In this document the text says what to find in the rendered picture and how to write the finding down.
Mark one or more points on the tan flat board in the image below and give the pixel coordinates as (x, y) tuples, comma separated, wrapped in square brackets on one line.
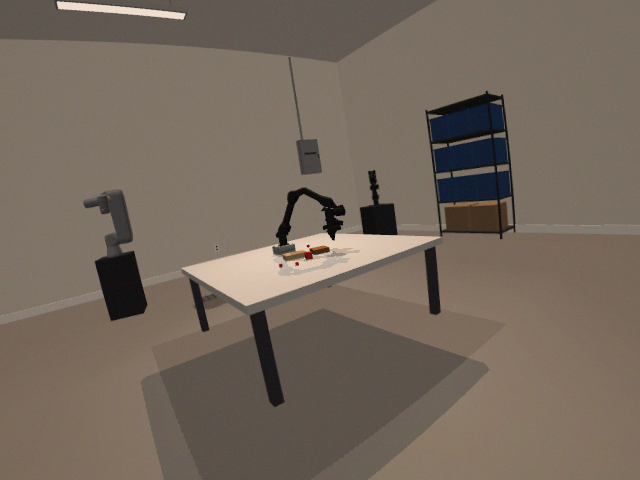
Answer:
[(293, 255)]

